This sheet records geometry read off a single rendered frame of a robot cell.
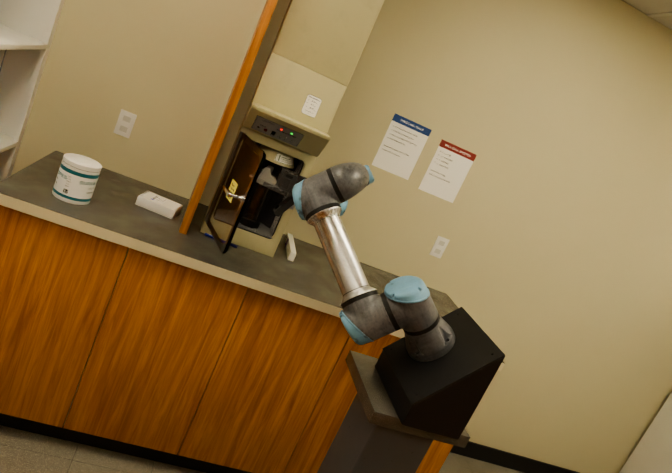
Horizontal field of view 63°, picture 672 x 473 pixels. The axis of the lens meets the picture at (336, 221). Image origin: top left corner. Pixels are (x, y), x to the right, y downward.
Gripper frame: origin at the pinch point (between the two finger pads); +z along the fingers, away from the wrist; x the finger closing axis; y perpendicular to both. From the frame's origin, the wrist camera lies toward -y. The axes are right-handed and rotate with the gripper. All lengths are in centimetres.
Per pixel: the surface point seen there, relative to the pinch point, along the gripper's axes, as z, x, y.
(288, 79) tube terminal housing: -0.6, -24.9, 36.3
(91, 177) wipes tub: 52, -9, -23
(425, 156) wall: -82, -68, 29
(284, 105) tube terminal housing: -2.9, -25.0, 26.6
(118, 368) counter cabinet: 20, 2, -87
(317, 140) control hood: -18.7, -15.7, 19.9
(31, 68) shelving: 98, -67, -4
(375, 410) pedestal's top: -48, 69, -34
